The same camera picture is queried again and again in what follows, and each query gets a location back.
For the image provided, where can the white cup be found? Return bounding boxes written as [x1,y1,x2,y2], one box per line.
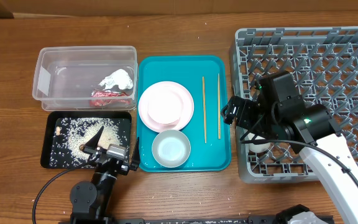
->
[247,133,271,153]

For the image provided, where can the teal serving tray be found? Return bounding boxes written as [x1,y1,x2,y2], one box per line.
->
[137,55,231,172]

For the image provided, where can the rice food scraps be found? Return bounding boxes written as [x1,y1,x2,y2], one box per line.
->
[47,118,131,169]

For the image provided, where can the white napkin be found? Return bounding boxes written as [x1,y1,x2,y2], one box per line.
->
[98,69,134,90]

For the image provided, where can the wooden chopstick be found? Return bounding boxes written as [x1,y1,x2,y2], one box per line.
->
[217,74,221,139]
[202,77,207,144]

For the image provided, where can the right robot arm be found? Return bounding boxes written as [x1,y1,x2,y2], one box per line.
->
[221,71,358,223]

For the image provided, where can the clear plastic bin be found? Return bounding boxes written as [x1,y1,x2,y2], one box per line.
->
[32,45,138,111]

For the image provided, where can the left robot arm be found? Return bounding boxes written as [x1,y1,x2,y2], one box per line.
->
[70,128,140,224]

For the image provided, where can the red foil snack wrapper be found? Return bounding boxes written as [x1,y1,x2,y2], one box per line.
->
[89,90,131,107]

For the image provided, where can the grey dishwasher rack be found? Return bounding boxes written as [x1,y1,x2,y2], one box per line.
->
[229,26,358,184]

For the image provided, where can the grey bowl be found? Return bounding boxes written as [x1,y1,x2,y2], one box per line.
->
[152,129,191,168]

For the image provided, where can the small pink plate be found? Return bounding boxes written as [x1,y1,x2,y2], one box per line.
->
[147,90,183,124]

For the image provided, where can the large pink plate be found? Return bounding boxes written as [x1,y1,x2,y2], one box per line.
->
[138,81,195,133]

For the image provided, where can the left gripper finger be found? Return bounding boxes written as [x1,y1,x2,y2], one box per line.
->
[85,126,104,149]
[129,138,140,171]

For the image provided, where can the black plastic tray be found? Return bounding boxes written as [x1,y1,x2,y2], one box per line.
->
[40,111,132,169]

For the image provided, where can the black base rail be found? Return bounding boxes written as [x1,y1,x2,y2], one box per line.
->
[116,215,335,224]

